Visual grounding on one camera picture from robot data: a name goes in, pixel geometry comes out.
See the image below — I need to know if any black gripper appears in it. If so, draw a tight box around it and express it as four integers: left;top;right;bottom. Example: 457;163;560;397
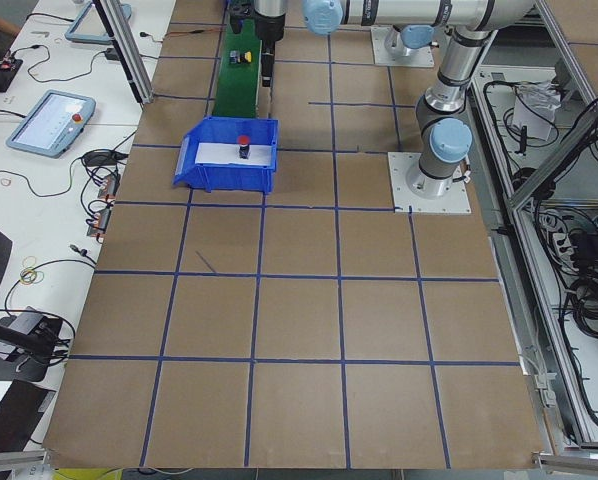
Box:
253;0;287;88

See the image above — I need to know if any yellow push button switch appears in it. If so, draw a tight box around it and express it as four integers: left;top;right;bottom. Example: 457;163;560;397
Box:
229;50;253;65

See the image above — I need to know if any red push button switch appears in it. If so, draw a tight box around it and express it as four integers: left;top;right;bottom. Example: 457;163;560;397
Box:
237;135;250;159

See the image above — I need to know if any green conveyor belt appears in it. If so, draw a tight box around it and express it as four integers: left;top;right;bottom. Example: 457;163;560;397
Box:
212;1;261;118

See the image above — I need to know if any blue left plastic bin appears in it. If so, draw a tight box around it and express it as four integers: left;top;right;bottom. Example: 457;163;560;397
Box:
173;116;279;194

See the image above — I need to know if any white foam pad left bin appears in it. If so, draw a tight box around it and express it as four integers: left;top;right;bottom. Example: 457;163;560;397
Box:
195;142;273;167

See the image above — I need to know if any teach pendant far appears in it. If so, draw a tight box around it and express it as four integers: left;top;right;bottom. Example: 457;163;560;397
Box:
64;1;112;46

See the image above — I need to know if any teach pendant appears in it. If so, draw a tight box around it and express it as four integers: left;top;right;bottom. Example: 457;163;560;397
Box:
64;1;112;46
6;90;96;158

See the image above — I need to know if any teach pendant near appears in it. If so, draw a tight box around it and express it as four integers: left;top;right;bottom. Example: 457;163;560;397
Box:
6;90;96;158

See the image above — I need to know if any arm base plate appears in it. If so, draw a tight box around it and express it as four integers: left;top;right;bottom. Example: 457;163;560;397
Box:
371;25;435;68
388;152;472;215

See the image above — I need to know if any aluminium frame post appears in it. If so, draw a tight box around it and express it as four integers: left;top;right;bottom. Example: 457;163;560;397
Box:
93;0;154;105

